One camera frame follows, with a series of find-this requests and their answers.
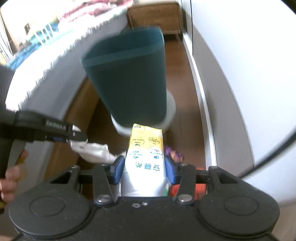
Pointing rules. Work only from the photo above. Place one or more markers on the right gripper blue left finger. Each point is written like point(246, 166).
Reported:
point(116, 170)

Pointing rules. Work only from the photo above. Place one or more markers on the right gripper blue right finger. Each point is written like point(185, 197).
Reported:
point(172, 171)

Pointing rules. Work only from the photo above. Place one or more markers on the white tissue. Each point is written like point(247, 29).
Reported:
point(90, 152)

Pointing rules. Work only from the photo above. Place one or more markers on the yellow white bottle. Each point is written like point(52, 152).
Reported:
point(144, 174)

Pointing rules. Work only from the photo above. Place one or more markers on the dark teal trash bin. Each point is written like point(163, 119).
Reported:
point(128, 71)

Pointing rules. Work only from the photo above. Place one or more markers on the person's left hand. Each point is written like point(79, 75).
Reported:
point(13, 175)

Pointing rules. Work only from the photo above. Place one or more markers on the purple snack bag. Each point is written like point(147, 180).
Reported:
point(174, 155)

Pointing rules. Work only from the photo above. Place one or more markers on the red plastic bag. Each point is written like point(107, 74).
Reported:
point(188, 184)

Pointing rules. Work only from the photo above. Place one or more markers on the floral quilted bed cover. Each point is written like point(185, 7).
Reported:
point(33, 69)

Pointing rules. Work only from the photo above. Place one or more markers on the teal blanket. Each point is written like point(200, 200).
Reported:
point(37, 40)

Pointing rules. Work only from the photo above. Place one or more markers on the folded pink blanket pile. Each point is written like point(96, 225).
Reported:
point(71, 10)

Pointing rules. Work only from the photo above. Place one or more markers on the white sliding wardrobe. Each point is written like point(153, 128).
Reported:
point(242, 56)

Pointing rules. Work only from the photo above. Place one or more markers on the wooden nightstand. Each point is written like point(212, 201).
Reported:
point(166, 15)

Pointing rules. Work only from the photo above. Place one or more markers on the wooden bed frame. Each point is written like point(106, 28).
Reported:
point(78, 115)

